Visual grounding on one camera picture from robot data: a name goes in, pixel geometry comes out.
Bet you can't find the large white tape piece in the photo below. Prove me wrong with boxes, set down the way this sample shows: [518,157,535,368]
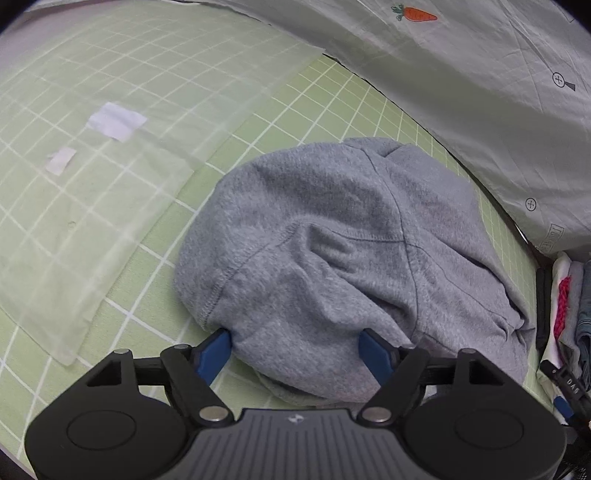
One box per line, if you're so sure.
[86,102,147,143]

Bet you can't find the grey carrot print sheet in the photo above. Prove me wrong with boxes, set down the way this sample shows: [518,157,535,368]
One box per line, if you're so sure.
[193,0,591,257]

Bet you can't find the grey zip hoodie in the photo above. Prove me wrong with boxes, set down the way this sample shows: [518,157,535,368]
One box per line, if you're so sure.
[173,138,535,406]

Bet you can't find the black folded garment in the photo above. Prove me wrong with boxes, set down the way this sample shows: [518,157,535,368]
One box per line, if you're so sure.
[536,268,552,355]

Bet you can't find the folded grey garment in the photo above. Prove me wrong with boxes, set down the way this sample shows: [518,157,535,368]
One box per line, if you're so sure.
[559,261,590,391]

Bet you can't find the folded blue jeans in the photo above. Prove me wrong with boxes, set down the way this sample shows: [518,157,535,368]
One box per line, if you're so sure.
[575,261,591,370]

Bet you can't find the white folded garment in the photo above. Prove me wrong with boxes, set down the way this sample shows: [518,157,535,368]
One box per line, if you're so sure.
[537,250,574,398]

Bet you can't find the small white tape piece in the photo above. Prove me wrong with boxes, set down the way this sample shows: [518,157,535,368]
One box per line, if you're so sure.
[45,147,77,176]

